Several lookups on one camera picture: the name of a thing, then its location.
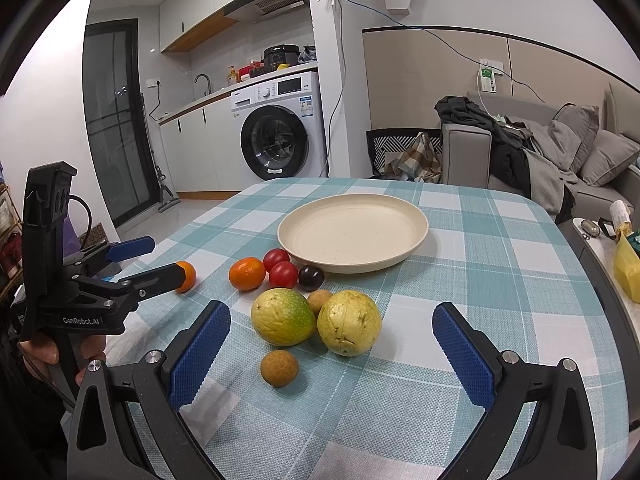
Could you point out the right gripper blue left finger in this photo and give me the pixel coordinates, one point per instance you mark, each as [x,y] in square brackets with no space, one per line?
[104,441]

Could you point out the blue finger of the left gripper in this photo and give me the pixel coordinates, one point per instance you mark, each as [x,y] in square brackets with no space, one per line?
[150,282]
[131,248]

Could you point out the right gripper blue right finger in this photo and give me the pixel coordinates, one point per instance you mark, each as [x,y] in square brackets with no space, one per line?
[559,442]

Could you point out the small orange mandarin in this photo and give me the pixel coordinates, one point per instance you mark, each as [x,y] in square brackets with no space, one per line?
[189,277]

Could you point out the large orange mandarin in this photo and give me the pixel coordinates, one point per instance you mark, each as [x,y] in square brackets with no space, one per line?
[247,274]

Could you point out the red tomato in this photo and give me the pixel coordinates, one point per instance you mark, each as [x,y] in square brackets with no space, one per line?
[284,274]
[273,257]

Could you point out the brown longan front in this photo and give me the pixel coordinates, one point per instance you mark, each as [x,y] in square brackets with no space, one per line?
[279,368]

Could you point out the green yellow guava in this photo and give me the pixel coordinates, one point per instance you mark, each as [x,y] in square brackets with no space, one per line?
[282,317]

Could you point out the dark purple plum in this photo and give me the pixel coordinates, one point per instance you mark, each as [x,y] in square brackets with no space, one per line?
[310,278]

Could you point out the small brown longan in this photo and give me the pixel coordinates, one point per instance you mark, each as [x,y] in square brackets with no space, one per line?
[317,299]

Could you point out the pale yellow guava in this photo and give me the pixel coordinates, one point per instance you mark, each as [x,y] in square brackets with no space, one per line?
[349,323]

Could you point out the person's left hand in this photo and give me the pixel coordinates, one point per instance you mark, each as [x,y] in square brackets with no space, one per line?
[41,352]

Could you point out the black framed glass door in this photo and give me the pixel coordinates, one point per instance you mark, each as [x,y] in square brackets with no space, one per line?
[115,120]

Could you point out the white kitchen cabinets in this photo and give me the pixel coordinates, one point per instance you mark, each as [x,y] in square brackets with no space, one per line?
[203,151]

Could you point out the yellow plastic bag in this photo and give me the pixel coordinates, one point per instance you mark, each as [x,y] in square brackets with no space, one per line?
[627,265]

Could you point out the kitchen faucet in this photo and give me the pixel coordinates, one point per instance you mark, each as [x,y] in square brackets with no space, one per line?
[202,82]

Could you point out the white washing machine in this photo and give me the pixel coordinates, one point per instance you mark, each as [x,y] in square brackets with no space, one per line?
[280,128]

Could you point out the cream round plate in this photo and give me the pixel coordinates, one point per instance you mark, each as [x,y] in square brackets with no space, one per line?
[353,233]

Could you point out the white medicine bottle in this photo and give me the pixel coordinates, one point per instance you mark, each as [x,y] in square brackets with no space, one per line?
[620,215]

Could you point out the black patterned laundry basket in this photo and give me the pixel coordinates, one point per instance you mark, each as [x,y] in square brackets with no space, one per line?
[384,145]

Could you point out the dark clothes pile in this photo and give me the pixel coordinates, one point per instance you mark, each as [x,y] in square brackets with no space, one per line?
[481,152]

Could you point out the grey cushion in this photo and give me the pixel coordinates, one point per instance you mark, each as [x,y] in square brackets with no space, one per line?
[584,122]
[610,155]

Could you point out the grey sofa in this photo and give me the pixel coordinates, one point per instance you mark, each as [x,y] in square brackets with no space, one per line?
[560,157]

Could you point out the range hood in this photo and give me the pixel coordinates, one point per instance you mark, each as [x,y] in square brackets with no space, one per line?
[254,11]

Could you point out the plaid cloth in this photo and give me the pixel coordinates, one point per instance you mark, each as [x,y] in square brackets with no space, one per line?
[418,163]

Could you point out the white wall socket charger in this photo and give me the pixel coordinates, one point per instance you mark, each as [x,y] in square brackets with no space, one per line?
[488,71]

